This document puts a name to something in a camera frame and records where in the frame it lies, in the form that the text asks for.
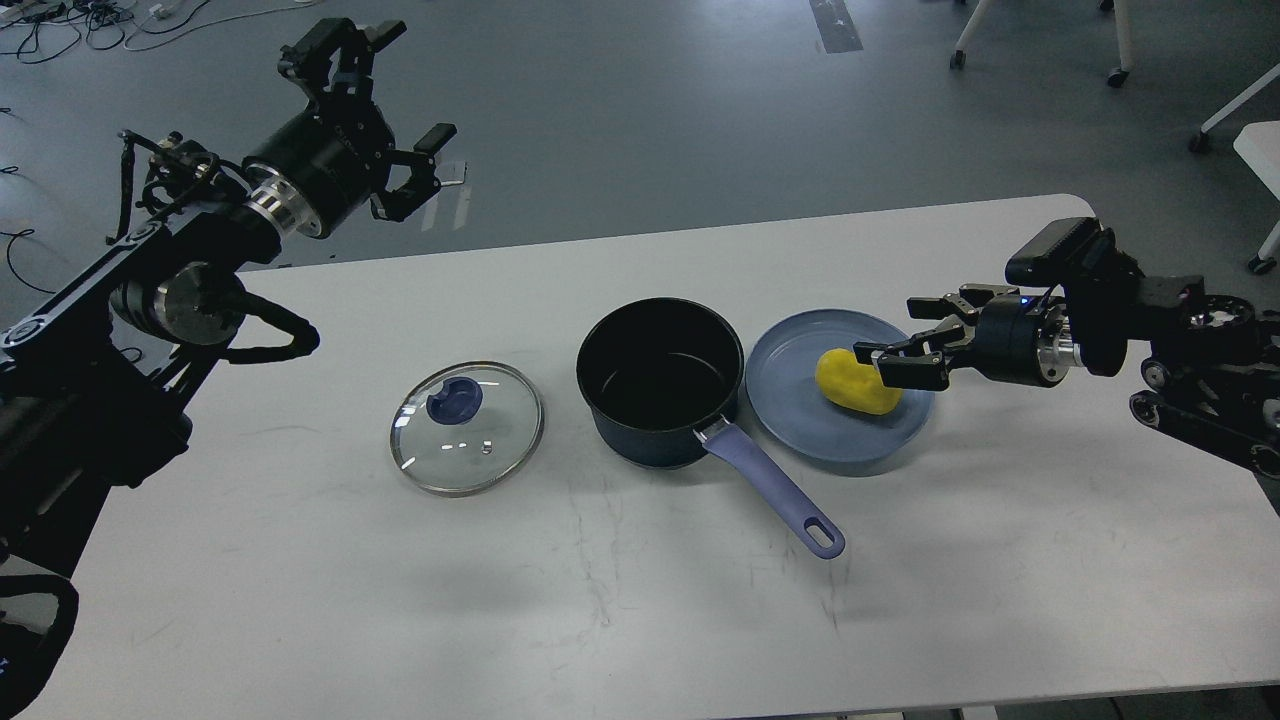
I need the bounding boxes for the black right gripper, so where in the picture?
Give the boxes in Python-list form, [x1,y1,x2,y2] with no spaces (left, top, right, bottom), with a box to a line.
[852,284,1082,392]

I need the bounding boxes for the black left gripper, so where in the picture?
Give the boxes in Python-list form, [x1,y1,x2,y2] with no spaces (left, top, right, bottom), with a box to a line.
[244,18,458,240]

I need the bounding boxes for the yellow potato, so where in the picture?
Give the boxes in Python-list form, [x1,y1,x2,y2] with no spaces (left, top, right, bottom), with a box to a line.
[814,348,905,416]

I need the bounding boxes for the glass pot lid purple knob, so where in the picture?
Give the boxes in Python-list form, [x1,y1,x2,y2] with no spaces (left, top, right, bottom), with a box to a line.
[389,361,547,498]

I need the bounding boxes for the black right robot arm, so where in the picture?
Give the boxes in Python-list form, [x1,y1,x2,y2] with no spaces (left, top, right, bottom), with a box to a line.
[852,217,1279,479]

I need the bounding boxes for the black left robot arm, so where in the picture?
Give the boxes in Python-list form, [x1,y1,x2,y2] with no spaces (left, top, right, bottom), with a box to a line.
[1,18,457,719]

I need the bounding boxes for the blue round plate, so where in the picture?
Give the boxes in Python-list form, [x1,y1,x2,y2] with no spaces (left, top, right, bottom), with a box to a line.
[745,309,933,477]

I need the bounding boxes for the white chair legs with casters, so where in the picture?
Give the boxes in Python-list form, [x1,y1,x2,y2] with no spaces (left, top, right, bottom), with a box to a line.
[950,0,1137,88]

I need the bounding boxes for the white table at right edge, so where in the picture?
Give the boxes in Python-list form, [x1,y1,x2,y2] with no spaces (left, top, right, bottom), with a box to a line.
[1187,63,1279,275]

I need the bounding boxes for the dark blue saucepan purple handle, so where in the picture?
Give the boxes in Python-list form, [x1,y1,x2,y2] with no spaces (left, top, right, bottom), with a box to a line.
[575,297,846,560]

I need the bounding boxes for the bundle of floor cables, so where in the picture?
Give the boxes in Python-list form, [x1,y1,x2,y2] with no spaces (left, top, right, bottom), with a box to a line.
[0,0,321,61]

